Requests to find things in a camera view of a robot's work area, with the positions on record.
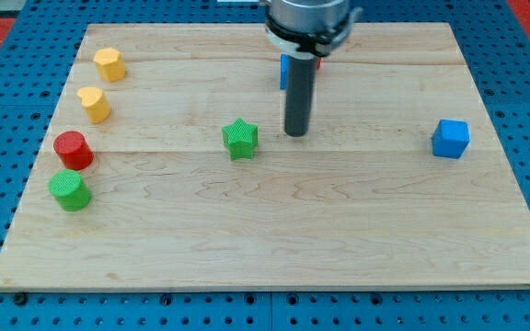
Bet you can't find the green star block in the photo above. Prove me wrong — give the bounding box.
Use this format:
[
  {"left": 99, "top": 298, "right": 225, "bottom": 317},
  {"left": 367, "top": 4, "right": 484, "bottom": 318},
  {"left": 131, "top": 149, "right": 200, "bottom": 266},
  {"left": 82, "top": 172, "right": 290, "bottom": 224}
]
[{"left": 222, "top": 118, "right": 259, "bottom": 160}]

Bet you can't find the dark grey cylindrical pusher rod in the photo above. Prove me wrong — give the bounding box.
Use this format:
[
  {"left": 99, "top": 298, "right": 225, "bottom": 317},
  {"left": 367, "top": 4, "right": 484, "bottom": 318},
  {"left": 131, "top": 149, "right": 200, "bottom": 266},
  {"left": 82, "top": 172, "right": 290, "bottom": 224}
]
[{"left": 284, "top": 57, "right": 317, "bottom": 137}]

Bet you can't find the blue cube block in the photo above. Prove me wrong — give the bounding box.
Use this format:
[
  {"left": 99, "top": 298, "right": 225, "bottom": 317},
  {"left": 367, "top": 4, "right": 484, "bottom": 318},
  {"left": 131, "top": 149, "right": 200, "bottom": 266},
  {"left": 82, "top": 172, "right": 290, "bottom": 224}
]
[{"left": 432, "top": 119, "right": 470, "bottom": 159}]

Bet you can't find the yellow hexagon block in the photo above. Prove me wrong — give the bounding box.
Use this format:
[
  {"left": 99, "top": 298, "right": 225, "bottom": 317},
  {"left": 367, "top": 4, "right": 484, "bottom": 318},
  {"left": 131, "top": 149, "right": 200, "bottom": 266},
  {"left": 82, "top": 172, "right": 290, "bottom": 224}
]
[{"left": 93, "top": 47, "right": 126, "bottom": 82}]

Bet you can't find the red cylinder block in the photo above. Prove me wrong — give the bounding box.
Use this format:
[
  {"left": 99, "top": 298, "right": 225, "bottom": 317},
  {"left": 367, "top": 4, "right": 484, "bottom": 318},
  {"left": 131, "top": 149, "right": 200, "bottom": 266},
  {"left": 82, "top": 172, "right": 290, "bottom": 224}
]
[{"left": 53, "top": 131, "right": 94, "bottom": 170}]

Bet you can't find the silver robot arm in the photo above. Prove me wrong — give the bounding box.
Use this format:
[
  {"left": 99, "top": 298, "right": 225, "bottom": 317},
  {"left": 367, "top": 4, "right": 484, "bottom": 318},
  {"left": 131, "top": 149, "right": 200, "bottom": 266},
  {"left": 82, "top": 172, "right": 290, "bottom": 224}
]
[{"left": 261, "top": 0, "right": 363, "bottom": 137}]

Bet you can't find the green cylinder block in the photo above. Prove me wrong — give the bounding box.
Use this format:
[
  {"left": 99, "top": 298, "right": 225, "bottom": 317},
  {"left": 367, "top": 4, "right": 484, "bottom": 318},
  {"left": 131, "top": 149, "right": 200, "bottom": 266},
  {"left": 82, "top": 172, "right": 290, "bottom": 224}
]
[{"left": 48, "top": 169, "right": 92, "bottom": 211}]

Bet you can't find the wooden board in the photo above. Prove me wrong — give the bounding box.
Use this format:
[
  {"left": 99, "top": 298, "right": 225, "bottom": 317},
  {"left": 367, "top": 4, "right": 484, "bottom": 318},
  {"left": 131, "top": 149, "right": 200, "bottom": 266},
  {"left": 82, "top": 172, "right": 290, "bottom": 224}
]
[{"left": 0, "top": 23, "right": 530, "bottom": 292}]

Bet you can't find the blue block behind rod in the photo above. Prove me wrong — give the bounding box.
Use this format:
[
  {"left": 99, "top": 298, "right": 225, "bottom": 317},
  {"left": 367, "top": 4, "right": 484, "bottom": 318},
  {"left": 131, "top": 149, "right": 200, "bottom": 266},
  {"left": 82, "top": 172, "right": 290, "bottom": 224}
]
[{"left": 279, "top": 53, "right": 289, "bottom": 90}]

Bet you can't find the yellow heart block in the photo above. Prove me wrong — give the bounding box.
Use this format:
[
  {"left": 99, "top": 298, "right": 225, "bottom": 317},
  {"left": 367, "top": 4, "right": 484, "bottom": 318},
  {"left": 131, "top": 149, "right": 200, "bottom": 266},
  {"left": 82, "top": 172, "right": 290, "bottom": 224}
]
[{"left": 76, "top": 86, "right": 111, "bottom": 124}]

